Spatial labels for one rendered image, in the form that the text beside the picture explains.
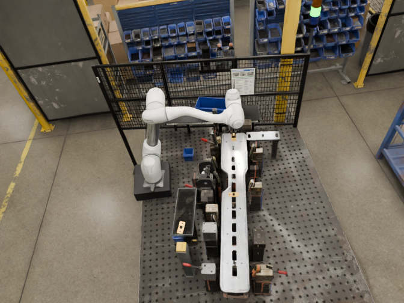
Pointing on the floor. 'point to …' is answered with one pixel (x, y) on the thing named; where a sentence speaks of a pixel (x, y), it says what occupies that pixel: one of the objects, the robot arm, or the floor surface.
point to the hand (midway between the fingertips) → (233, 133)
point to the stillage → (392, 150)
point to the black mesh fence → (205, 89)
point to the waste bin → (368, 36)
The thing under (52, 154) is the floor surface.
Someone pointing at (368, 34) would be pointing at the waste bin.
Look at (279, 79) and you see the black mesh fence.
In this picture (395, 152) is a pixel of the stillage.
